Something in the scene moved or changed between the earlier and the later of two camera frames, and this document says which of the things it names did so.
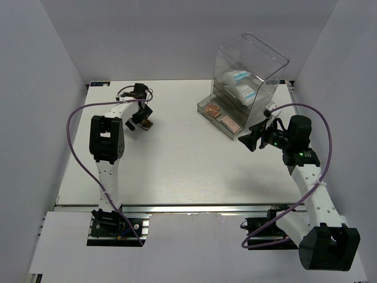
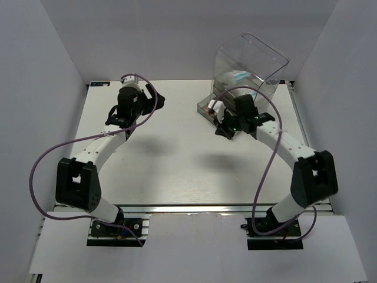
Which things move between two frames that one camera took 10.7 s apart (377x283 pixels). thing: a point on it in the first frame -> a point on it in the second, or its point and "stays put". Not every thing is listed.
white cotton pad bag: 247,94 stays put
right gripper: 258,131 -> 221,131
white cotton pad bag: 235,76 stays put
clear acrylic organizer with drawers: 246,73 stays put
